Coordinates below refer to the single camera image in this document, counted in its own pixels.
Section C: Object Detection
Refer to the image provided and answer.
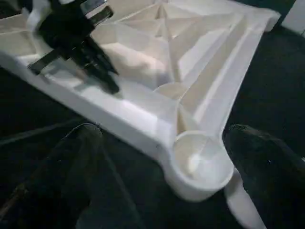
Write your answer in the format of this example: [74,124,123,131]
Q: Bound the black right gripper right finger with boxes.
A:
[223,124,305,229]

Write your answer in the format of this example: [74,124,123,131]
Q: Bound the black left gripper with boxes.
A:
[28,0,120,94]

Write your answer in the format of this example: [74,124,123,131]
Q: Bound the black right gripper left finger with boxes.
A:
[0,123,104,229]

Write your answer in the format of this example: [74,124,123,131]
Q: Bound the white plastic table leg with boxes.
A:
[224,167,266,229]

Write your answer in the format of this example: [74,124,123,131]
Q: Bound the white plastic table top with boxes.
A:
[0,0,282,202]

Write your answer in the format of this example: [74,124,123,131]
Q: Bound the black mat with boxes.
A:
[0,0,305,229]

